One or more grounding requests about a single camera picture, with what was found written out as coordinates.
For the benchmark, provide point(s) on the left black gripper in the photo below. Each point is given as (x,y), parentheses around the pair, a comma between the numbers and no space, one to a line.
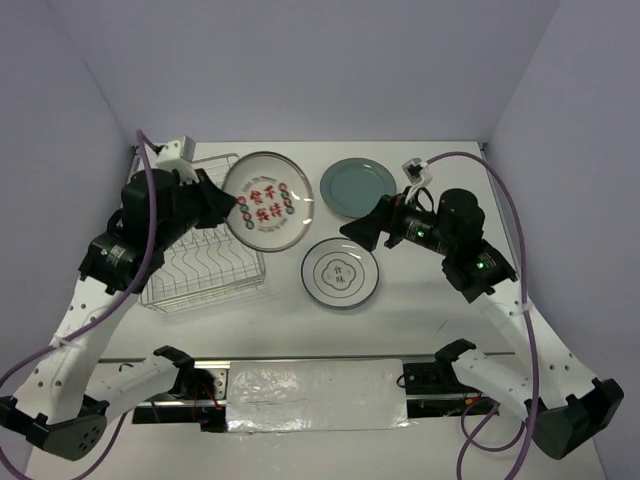
(217,202)

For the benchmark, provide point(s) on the wire dish rack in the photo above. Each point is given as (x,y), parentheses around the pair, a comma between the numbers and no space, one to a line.
(201,267)

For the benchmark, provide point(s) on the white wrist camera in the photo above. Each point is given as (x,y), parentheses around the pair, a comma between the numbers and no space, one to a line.
(177,155)
(419,176)

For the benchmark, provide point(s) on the metal base rail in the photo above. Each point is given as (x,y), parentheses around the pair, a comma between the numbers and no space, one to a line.
(310,400)

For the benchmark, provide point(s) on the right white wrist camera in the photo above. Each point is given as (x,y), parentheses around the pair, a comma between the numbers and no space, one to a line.
(419,176)

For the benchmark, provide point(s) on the silver foil sheet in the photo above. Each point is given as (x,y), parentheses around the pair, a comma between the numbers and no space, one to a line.
(315,395)

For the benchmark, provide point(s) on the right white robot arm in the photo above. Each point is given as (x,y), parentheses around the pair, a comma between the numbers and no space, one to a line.
(566,403)

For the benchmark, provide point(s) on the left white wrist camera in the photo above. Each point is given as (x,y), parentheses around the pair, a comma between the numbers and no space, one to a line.
(177,155)

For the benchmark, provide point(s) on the teal green plate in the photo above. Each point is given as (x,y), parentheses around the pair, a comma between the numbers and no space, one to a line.
(352,187)

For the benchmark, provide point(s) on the white plate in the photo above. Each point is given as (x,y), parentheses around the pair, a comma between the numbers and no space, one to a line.
(339,274)
(274,202)

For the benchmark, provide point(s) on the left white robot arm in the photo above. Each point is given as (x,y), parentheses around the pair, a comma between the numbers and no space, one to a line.
(58,409)

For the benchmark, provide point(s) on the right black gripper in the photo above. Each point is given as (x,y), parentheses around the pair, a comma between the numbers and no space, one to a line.
(366,229)

